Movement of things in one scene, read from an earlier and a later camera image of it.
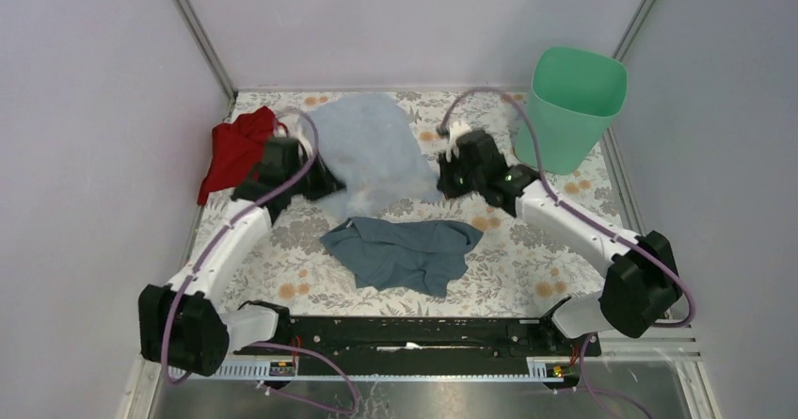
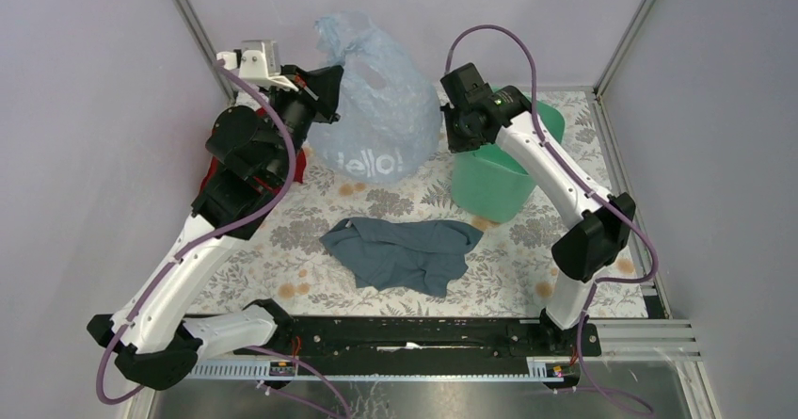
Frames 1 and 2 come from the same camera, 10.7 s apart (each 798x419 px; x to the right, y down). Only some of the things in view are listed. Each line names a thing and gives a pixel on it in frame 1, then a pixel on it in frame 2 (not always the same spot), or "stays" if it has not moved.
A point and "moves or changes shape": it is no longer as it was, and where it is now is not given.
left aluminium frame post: x=199 y=32 stays
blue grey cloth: x=422 y=254 stays
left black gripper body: x=315 y=184 → x=295 y=112
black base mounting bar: x=427 y=337 stays
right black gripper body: x=458 y=180 → x=458 y=136
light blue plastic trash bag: x=369 y=142 moves or changes shape
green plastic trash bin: x=576 y=94 moves or changes shape
